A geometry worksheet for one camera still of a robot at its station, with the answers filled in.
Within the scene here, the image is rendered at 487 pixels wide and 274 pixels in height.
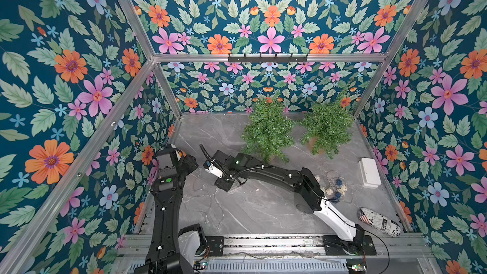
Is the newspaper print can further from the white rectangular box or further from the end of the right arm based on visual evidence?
the end of the right arm

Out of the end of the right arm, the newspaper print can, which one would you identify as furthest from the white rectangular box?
the end of the right arm

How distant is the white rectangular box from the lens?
883 millimetres

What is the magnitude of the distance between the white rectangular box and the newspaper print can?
0.41 ft

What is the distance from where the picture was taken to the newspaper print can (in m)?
0.76
